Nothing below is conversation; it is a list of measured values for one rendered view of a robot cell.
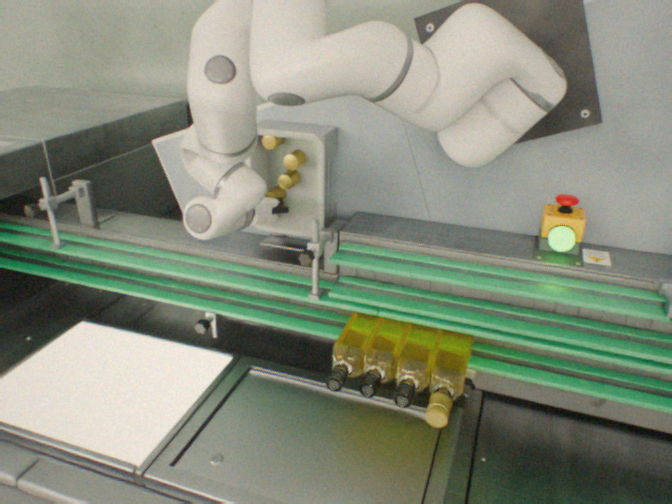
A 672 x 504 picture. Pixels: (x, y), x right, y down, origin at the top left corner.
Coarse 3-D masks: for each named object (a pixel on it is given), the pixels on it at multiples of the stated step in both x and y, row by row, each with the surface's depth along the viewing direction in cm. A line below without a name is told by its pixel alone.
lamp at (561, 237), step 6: (552, 228) 100; (558, 228) 98; (564, 228) 98; (570, 228) 98; (552, 234) 98; (558, 234) 97; (564, 234) 97; (570, 234) 97; (552, 240) 98; (558, 240) 98; (564, 240) 97; (570, 240) 97; (552, 246) 99; (558, 246) 98; (564, 246) 98; (570, 246) 98
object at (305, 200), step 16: (288, 144) 117; (304, 144) 116; (320, 144) 107; (256, 160) 116; (272, 160) 120; (320, 160) 108; (272, 176) 122; (304, 176) 119; (320, 176) 110; (288, 192) 122; (304, 192) 121; (320, 192) 111; (288, 208) 124; (304, 208) 122; (320, 208) 113; (272, 224) 120; (288, 224) 120; (304, 224) 120; (320, 224) 114
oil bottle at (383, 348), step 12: (384, 324) 102; (396, 324) 102; (408, 324) 102; (372, 336) 98; (384, 336) 98; (396, 336) 98; (372, 348) 95; (384, 348) 95; (396, 348) 95; (372, 360) 93; (384, 360) 93; (396, 360) 95; (384, 372) 93
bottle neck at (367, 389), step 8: (368, 368) 93; (376, 368) 92; (368, 376) 90; (376, 376) 90; (360, 384) 89; (368, 384) 89; (376, 384) 89; (360, 392) 90; (368, 392) 90; (376, 392) 89
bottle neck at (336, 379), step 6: (336, 366) 94; (342, 366) 93; (348, 366) 94; (330, 372) 93; (336, 372) 92; (342, 372) 92; (348, 372) 94; (330, 378) 91; (336, 378) 90; (342, 378) 91; (330, 384) 92; (336, 384) 93; (342, 384) 91; (336, 390) 91
